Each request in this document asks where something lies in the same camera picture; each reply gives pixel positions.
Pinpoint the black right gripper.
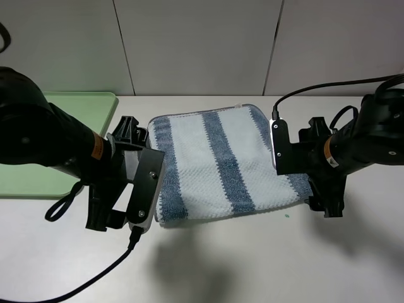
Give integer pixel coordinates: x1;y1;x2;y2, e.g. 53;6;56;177
299;117;347;218

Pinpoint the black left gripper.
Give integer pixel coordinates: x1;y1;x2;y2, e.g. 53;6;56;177
80;116;148;231

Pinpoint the blue white striped towel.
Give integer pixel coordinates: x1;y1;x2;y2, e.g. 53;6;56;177
148;104;312;226

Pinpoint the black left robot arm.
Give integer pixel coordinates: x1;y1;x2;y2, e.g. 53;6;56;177
1;67;148;231

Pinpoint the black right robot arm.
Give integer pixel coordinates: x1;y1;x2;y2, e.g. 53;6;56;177
299;74;403;218

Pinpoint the green plastic tray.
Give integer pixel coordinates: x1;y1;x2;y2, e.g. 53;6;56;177
1;92;118;199

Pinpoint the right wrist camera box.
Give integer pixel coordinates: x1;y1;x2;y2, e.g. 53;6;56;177
270;119;313;175

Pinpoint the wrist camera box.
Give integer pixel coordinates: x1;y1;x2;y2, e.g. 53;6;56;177
126;148;165;233
270;119;313;175

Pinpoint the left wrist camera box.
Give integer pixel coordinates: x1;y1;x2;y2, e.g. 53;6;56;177
126;148;165;233

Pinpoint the black right camera cable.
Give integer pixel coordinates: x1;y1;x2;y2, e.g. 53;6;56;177
271;73;404;121

